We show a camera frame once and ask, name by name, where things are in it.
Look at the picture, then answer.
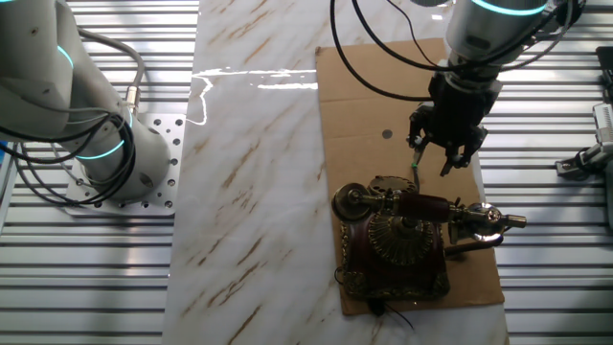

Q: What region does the brown phone handset cord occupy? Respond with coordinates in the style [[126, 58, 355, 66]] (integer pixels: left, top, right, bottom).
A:
[[443, 232, 507, 258]]

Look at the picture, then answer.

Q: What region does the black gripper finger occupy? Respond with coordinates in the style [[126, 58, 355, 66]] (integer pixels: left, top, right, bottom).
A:
[[439, 123, 489, 177], [406, 103, 435, 168]]

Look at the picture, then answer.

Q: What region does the thin black phone wire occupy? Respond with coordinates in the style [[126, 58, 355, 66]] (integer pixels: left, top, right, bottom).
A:
[[333, 265, 416, 332]]

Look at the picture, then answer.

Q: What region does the silver ribbed camera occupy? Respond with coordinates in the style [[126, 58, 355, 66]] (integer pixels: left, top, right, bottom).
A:
[[592, 103, 613, 145]]

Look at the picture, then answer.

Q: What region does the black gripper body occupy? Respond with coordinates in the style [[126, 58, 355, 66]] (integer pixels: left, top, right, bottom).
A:
[[423, 71, 503, 150]]

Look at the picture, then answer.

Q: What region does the brown cardboard sheet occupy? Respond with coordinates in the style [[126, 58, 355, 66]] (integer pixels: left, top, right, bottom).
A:
[[314, 37, 506, 316], [162, 0, 509, 345]]

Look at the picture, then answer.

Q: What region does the black base cable bundle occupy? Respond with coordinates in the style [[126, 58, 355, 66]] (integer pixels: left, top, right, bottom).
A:
[[0, 112, 137, 208]]

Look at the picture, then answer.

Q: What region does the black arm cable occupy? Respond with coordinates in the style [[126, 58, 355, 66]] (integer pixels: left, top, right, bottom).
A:
[[329, 0, 586, 103]]

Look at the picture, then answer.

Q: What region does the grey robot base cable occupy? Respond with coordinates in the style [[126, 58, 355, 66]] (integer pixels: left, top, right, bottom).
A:
[[76, 26, 147, 116]]

